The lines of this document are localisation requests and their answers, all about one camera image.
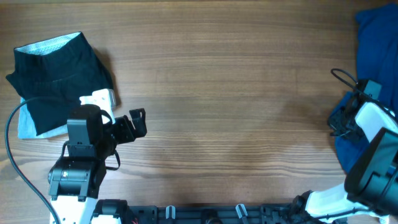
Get left black cable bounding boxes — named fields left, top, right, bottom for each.
left=4, top=96, right=68, bottom=224

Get light grey folded garment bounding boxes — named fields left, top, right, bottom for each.
left=17, top=104, right=67, bottom=139

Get black cable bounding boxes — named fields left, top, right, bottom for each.
left=330, top=68, right=398, bottom=118
left=4, top=96, right=68, bottom=224

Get right black cable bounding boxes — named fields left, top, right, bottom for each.
left=330, top=68, right=398, bottom=118

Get blue t-shirt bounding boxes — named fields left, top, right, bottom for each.
left=327, top=3, right=397, bottom=172

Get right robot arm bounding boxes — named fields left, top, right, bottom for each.
left=288, top=98, right=397, bottom=223

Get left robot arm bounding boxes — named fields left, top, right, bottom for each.
left=49, top=105, right=147, bottom=223

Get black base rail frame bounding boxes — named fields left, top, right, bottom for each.
left=91, top=203, right=292, bottom=224

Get black folded shorts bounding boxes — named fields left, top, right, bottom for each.
left=6, top=32, right=114, bottom=135

